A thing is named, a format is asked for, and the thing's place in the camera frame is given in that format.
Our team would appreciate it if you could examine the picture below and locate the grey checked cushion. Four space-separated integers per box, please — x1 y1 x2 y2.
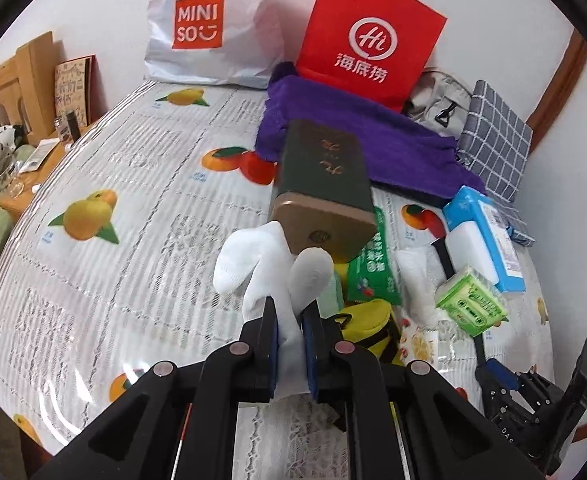
457 80 535 247

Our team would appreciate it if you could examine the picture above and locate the white glove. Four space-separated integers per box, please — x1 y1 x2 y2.
213 221 333 400

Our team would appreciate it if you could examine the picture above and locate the black watch strap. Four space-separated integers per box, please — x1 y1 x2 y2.
430 237 490 376

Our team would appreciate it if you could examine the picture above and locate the dark green gold box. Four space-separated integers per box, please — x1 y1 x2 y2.
270 119 377 263

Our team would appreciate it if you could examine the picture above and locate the grey backpack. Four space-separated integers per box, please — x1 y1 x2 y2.
403 67 472 140

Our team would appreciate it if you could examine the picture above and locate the wooden nightstand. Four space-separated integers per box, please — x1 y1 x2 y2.
0 142 71 223

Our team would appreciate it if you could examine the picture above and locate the white Miniso plastic bag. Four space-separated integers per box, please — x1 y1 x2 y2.
145 0 284 89

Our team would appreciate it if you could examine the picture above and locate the white sponge block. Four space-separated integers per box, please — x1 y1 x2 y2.
445 221 499 285

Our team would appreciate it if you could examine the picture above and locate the red paper shopping bag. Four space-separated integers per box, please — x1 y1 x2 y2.
295 0 446 112

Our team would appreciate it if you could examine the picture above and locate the purple towel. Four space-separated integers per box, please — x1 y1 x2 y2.
254 62 485 207

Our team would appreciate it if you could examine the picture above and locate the green snack packet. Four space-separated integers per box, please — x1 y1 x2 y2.
345 207 402 306

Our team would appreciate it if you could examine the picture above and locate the blue tissue pack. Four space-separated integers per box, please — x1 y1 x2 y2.
443 186 525 292

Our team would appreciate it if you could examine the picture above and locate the white rolled sock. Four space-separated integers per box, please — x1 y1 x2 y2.
395 245 446 330

